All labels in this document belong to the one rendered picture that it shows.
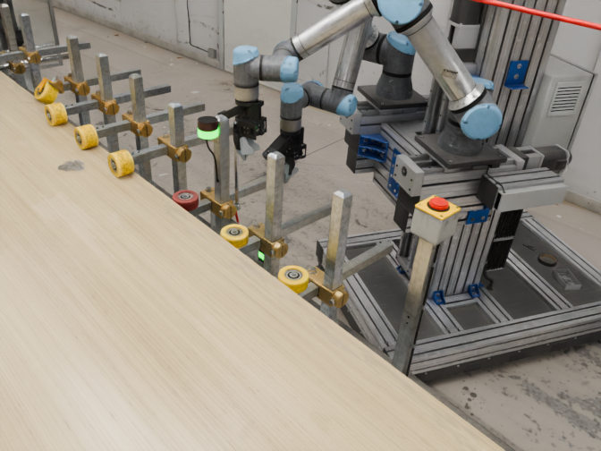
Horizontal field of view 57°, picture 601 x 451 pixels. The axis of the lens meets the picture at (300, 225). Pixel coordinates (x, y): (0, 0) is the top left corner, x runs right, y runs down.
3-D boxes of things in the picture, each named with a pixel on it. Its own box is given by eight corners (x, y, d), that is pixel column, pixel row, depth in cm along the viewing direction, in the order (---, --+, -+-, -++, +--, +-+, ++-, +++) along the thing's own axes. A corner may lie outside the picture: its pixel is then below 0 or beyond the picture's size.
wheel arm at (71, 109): (166, 89, 242) (166, 81, 240) (172, 92, 240) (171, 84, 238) (53, 115, 212) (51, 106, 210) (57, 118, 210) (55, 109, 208)
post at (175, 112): (184, 222, 209) (176, 99, 183) (189, 225, 207) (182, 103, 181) (176, 225, 207) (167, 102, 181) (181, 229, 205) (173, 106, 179)
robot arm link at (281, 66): (300, 49, 168) (265, 47, 169) (297, 60, 159) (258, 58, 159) (300, 75, 172) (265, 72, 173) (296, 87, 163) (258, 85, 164)
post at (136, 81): (148, 190, 222) (137, 72, 196) (153, 193, 220) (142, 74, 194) (140, 192, 220) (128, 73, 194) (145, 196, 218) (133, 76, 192)
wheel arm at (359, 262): (384, 249, 176) (385, 238, 174) (392, 254, 174) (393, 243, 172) (281, 308, 151) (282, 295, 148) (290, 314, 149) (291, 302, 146)
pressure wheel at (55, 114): (70, 120, 210) (63, 124, 216) (62, 99, 208) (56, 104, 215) (54, 123, 206) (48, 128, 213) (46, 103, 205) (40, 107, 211)
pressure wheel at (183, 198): (190, 216, 184) (189, 185, 178) (204, 226, 180) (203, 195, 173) (169, 224, 179) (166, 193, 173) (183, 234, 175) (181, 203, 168)
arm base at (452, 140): (467, 134, 194) (473, 107, 189) (492, 153, 183) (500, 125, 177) (428, 138, 190) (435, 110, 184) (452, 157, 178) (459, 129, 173)
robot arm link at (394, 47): (404, 76, 212) (410, 40, 205) (373, 68, 218) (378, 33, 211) (417, 69, 221) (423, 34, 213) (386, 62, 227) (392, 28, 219)
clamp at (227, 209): (212, 199, 189) (212, 186, 187) (237, 216, 181) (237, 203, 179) (198, 204, 186) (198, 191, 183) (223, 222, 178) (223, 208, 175)
